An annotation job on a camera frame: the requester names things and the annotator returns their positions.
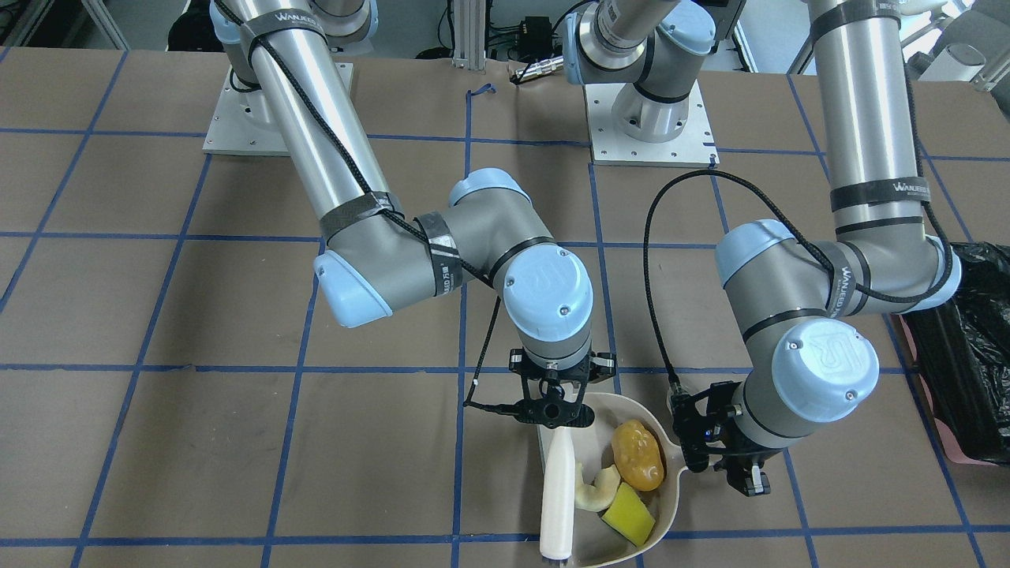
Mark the pale yellow peel scrap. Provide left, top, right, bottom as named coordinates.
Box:
left=574, top=461, right=622, bottom=513

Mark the orange trash ball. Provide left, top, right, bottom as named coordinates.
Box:
left=611, top=418, right=666, bottom=491

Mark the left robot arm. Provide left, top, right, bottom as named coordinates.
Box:
left=559, top=1, right=962, bottom=496

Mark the beige hand brush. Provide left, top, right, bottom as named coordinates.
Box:
left=540, top=427, right=576, bottom=566

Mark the black bag lined bin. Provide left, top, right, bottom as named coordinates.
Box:
left=900, top=242, right=1009, bottom=467

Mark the yellow sponge piece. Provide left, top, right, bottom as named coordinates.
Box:
left=601, top=482, right=654, bottom=547

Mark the beige dustpan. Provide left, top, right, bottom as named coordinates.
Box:
left=538, top=392, right=686, bottom=567

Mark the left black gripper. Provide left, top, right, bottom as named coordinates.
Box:
left=668, top=382, right=771, bottom=496

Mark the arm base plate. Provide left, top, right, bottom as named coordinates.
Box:
left=585, top=83, right=720, bottom=168
left=203, top=69, right=290, bottom=157

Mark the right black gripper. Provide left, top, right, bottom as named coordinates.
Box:
left=509, top=349, right=616, bottom=428

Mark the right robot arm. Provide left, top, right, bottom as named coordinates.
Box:
left=211, top=1, right=616, bottom=428

